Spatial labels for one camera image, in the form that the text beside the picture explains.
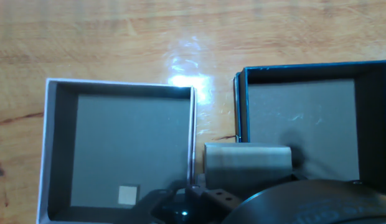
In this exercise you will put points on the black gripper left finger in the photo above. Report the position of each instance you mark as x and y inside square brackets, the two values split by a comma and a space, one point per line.
[211, 196]

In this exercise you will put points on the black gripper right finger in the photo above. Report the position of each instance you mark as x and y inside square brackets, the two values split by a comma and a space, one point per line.
[298, 178]

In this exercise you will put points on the large wooden cube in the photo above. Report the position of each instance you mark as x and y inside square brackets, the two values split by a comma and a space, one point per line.
[247, 165]

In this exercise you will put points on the small wooden cube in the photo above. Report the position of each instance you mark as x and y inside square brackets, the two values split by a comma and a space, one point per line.
[128, 195]

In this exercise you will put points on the dark blue open box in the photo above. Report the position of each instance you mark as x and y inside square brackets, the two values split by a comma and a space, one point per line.
[305, 109]

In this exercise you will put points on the white open box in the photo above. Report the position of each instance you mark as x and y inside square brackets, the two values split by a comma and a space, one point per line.
[127, 146]

